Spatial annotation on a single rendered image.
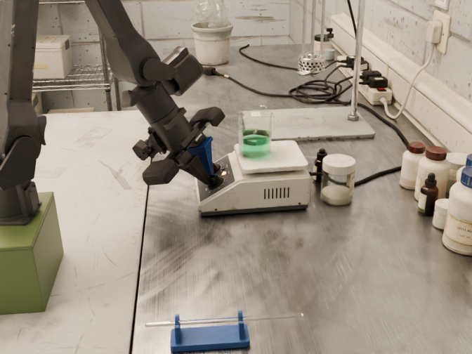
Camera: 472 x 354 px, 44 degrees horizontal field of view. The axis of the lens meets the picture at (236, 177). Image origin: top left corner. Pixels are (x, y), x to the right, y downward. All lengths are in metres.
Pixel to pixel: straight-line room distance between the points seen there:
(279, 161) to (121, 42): 0.35
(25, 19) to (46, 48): 2.38
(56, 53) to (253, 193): 2.28
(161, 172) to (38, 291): 0.27
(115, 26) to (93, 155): 0.49
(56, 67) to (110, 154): 1.91
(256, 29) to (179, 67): 2.47
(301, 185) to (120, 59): 0.38
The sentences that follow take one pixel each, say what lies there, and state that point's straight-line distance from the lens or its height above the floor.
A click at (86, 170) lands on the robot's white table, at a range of 1.25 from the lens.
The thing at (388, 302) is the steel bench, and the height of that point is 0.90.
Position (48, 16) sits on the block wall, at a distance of 3.48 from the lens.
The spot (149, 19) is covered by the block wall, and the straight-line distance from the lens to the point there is 3.41.
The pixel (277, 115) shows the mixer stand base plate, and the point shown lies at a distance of 1.48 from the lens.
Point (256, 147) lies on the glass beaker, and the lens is 1.02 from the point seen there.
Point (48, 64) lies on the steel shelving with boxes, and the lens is 3.21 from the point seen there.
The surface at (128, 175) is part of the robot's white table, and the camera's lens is 1.21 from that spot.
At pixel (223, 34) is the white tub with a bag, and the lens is 1.96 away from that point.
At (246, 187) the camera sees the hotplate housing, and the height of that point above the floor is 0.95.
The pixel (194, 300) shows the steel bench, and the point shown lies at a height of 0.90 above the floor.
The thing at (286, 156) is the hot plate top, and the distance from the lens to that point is 1.05.
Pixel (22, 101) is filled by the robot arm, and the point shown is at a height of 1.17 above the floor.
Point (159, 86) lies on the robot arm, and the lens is 0.96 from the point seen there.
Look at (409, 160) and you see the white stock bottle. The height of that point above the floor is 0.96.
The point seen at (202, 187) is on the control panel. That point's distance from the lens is 1.06.
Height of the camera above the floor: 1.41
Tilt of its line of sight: 26 degrees down
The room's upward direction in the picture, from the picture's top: 1 degrees counter-clockwise
